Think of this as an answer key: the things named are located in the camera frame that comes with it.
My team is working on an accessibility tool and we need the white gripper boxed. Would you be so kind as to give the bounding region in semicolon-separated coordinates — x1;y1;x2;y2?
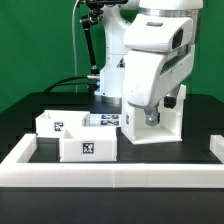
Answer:
123;48;195;126

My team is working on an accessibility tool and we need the white drawer cabinet box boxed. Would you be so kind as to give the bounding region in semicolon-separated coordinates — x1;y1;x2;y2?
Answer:
121;85;186;145

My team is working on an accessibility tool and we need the white front drawer tray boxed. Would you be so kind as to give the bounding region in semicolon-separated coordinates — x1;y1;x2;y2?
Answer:
59;126;117;162

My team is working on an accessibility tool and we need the white drawer tray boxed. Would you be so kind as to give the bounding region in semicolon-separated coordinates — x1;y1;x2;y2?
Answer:
59;126;117;162
35;110;90;138

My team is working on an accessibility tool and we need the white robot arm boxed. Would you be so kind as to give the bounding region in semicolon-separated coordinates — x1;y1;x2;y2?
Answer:
98;0;203;126

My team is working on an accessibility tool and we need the white marker sheet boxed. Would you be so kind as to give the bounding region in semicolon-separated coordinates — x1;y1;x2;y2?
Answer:
90;114;121;127

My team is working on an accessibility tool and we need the black cable bundle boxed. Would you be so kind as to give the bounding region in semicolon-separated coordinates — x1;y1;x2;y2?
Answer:
43;75;101;94

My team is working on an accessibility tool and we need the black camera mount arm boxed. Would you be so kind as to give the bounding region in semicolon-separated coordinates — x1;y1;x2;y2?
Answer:
79;0;129;76

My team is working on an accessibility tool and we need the white thin cable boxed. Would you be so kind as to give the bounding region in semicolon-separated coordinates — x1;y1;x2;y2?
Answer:
71;0;82;94

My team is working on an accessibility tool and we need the white U-shaped border frame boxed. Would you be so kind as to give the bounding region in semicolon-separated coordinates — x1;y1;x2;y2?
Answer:
0;134;224;188

